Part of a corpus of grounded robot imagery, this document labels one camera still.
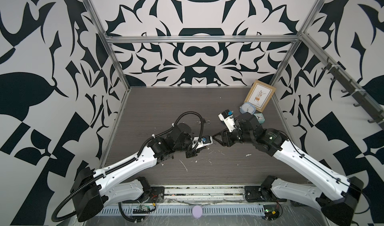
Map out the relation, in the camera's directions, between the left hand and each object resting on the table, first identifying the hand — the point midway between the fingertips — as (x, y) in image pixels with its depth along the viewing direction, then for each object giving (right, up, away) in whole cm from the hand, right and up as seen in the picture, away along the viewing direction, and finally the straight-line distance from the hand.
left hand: (204, 140), depth 72 cm
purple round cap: (-4, -27, -10) cm, 29 cm away
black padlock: (+2, +6, +29) cm, 30 cm away
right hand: (+5, +3, -2) cm, 6 cm away
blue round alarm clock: (+32, +15, +32) cm, 48 cm away
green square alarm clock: (+40, +8, +29) cm, 50 cm away
